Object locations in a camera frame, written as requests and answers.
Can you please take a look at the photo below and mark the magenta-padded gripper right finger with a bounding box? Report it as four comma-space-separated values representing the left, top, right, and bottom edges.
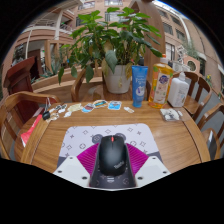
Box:
125, 143, 172, 188

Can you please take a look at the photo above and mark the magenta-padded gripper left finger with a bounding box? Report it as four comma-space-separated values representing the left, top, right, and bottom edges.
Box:
52, 143, 100, 188

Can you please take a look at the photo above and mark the black computer mouse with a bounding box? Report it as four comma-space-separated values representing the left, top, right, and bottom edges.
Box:
97, 134, 129, 177

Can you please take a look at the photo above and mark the grey bear-print mouse pad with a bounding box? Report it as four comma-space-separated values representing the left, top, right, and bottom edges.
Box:
56, 123, 161, 189

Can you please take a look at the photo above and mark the red and white book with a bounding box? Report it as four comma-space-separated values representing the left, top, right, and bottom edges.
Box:
20, 113, 44, 148

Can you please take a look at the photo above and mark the clear plastic packet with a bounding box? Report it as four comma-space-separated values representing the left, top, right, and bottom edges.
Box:
159, 107, 184, 122

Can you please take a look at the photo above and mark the key bunch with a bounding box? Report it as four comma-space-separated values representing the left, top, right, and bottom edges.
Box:
41, 103, 68, 122

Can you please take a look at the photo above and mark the blue sticker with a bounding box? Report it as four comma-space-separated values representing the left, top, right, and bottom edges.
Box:
107, 100, 123, 111

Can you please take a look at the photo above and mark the white pump bottle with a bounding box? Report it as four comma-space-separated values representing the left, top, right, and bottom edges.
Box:
167, 70, 190, 108

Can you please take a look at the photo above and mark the blue tube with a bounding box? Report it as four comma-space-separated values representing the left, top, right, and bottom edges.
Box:
131, 65, 149, 109

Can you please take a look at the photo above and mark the yellow dish soap bottle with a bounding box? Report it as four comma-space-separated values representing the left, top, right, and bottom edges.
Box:
148, 54, 174, 110

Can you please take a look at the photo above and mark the wooden armchair with red book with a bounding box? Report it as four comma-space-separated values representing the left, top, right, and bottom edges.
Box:
0, 91, 61, 160

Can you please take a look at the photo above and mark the dark red wooden lectern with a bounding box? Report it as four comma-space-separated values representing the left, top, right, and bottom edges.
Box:
3, 55, 41, 111

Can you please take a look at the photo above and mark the white sculpture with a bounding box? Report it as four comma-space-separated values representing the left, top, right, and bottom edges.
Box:
176, 44, 189, 65

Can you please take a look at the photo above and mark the dark bust statue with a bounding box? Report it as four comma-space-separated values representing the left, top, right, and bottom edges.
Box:
13, 44, 26, 66

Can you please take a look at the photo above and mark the green plant in white pot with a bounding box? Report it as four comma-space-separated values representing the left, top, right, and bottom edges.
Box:
57, 6, 164, 95

